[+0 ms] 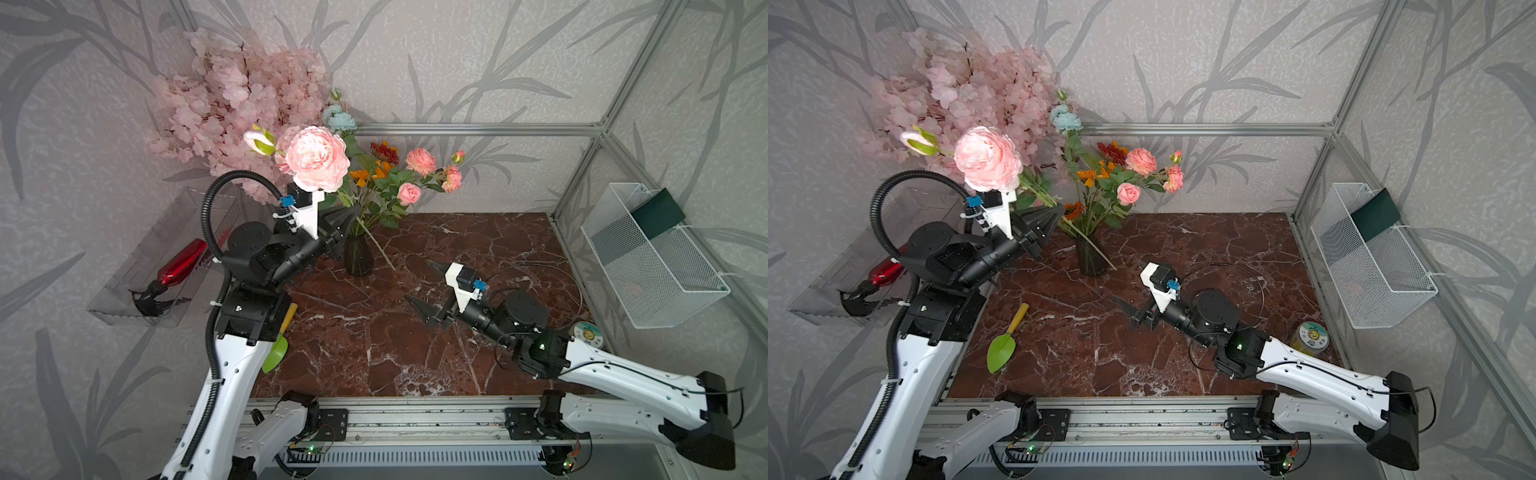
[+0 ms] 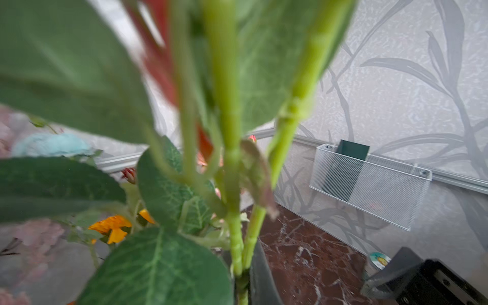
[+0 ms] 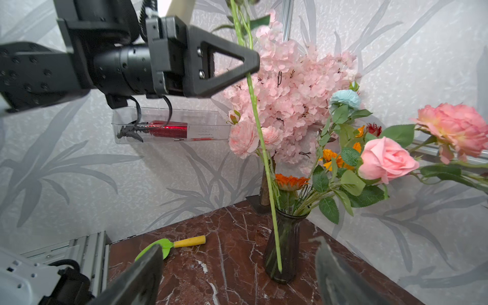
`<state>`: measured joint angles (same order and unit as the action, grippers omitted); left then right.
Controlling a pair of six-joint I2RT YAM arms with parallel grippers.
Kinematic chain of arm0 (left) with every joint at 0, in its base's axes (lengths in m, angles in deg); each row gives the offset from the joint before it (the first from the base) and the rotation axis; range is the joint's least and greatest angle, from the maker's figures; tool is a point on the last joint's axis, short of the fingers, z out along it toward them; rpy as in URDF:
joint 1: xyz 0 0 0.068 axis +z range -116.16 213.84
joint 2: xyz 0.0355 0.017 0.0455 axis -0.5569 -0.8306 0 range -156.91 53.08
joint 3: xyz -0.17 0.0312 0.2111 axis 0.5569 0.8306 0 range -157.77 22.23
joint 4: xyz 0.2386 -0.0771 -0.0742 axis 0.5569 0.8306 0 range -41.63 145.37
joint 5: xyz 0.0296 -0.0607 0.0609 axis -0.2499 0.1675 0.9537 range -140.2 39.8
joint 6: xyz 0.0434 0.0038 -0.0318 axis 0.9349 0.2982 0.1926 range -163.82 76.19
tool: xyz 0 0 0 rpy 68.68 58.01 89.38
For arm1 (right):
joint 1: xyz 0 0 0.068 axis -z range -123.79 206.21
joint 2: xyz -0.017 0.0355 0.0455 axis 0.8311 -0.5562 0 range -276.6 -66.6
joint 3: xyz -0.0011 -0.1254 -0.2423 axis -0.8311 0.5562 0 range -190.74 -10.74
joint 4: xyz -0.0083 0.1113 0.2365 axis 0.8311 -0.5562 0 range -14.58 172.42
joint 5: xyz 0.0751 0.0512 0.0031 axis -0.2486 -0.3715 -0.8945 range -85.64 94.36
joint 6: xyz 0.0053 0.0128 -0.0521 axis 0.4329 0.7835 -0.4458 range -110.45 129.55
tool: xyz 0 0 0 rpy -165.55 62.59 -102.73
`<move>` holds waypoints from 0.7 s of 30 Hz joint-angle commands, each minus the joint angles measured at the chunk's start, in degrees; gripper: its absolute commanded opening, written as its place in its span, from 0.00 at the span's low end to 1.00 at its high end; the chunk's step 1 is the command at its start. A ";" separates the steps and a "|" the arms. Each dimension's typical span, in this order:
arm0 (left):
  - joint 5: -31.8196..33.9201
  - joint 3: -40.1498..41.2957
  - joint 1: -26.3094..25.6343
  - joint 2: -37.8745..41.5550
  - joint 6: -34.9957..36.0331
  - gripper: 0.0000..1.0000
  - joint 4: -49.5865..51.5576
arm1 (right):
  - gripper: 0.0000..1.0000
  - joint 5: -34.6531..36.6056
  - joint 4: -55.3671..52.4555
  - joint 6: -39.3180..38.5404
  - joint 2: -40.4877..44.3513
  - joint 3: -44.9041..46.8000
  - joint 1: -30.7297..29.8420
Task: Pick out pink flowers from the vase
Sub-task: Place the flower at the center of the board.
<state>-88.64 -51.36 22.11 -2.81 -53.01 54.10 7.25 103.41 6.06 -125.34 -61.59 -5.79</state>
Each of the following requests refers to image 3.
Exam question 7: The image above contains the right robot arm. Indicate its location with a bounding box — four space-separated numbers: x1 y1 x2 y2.
1 236 388 304

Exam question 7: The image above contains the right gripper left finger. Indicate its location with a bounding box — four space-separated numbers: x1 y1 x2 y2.
89 245 163 305

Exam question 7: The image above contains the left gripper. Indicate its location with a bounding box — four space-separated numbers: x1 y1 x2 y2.
146 16 260 97

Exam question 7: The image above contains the pink rose stem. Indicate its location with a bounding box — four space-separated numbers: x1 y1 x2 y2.
340 137 420 208

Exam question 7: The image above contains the aluminium mounting rail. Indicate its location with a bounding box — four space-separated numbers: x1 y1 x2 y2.
22 231 111 297

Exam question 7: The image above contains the clear plastic wall bin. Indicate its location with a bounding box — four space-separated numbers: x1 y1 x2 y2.
112 107 231 144

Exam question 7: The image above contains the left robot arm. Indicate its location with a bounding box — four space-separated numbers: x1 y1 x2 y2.
1 1 260 113

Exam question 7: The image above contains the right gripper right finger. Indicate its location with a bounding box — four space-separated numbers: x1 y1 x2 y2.
312 237 390 304

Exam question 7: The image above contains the pink carnation stem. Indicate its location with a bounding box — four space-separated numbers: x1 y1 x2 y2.
230 0 283 273
229 111 285 159

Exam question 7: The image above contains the red spray bottle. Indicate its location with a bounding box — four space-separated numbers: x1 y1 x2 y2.
116 121 189 144

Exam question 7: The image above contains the mixed flower bouquet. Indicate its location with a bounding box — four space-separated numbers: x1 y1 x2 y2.
273 83 487 223

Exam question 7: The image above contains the dark glass vase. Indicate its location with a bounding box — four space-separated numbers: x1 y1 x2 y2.
263 210 308 284

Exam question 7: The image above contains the green yellow spatula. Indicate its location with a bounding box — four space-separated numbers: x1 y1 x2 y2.
135 235 206 261

